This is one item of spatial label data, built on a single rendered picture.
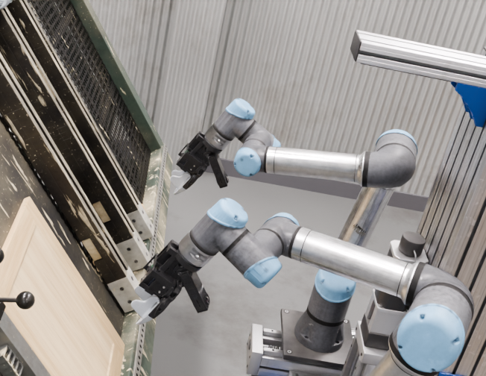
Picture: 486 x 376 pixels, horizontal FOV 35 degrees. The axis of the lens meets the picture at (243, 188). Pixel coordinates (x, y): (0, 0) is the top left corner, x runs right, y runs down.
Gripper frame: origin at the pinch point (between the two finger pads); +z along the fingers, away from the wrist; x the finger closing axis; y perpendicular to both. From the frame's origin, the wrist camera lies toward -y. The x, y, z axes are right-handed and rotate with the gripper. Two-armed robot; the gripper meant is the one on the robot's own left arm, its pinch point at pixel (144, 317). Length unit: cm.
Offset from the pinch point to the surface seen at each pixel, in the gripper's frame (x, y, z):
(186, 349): -153, -79, 111
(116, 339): -41, -12, 41
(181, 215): -278, -65, 118
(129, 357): -37, -18, 41
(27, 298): 11.9, 25.0, 3.1
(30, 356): 5.2, 14.8, 21.7
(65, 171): -60, 29, 15
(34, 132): -58, 42, 9
